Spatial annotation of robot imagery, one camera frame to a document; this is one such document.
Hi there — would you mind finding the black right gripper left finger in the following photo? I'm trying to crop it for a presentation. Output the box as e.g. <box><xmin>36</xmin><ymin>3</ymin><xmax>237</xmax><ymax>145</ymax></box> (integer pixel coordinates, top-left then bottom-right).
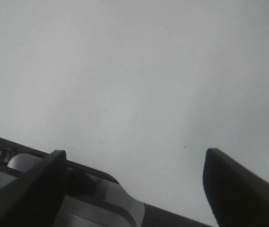
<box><xmin>0</xmin><ymin>150</ymin><xmax>68</xmax><ymax>227</ymax></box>

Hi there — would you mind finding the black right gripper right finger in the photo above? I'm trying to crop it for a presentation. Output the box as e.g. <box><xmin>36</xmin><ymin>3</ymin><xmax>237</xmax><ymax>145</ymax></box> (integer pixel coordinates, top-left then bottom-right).
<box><xmin>203</xmin><ymin>148</ymin><xmax>269</xmax><ymax>227</ymax></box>

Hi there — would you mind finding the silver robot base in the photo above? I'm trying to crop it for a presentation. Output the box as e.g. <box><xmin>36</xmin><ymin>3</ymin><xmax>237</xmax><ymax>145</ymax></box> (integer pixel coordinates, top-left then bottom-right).
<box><xmin>0</xmin><ymin>138</ymin><xmax>202</xmax><ymax>227</ymax></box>

